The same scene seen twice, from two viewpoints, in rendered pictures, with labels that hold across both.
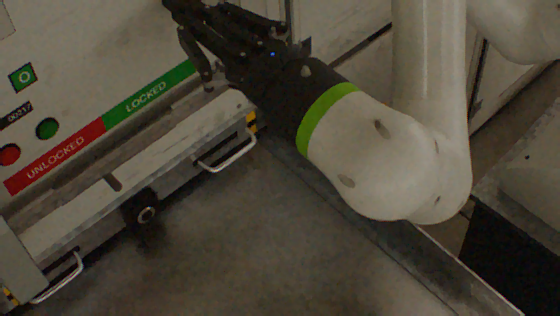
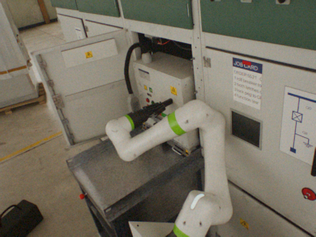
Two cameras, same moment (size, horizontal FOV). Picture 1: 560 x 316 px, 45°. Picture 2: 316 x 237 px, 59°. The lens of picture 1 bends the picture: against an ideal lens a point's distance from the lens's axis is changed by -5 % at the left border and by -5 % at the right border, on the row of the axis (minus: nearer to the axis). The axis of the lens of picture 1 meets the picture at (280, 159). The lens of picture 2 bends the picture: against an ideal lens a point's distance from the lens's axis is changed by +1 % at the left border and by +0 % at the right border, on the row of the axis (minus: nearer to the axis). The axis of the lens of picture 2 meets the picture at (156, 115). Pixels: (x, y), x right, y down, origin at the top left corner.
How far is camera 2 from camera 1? 154 cm
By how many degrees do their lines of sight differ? 70
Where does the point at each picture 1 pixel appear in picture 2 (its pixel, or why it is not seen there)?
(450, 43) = (144, 135)
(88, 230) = not seen: hidden behind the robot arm
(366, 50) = (237, 189)
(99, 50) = (161, 98)
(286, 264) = (149, 167)
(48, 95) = (154, 97)
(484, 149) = not seen: outside the picture
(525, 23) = not seen: hidden behind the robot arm
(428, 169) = (107, 128)
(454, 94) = (135, 141)
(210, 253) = (154, 154)
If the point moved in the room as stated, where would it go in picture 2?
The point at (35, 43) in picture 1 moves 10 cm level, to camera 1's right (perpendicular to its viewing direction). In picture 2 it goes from (152, 86) to (152, 93)
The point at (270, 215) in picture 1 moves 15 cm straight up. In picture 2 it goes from (163, 163) to (160, 145)
